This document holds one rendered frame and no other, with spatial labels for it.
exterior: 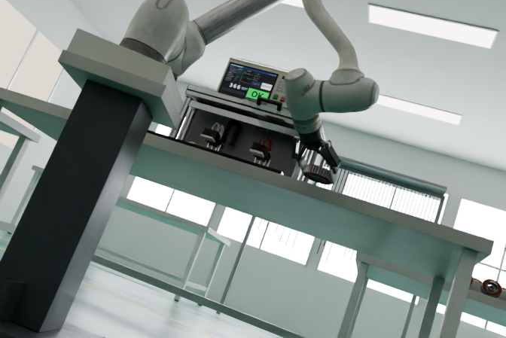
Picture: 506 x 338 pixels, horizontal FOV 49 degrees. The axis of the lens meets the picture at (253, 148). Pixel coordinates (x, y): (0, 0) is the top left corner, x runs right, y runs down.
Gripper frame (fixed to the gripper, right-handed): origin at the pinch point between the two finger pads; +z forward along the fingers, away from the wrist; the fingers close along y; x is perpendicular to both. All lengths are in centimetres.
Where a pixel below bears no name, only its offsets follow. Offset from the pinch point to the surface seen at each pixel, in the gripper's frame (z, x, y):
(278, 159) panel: 35, 37, -48
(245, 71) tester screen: 1, 58, -70
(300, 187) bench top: 8.7, -0.6, -9.4
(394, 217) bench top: 18.6, 4.3, 24.4
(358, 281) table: 138, 55, -29
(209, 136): 11, 19, -67
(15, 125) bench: 20, 7, -210
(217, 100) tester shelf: 6, 39, -76
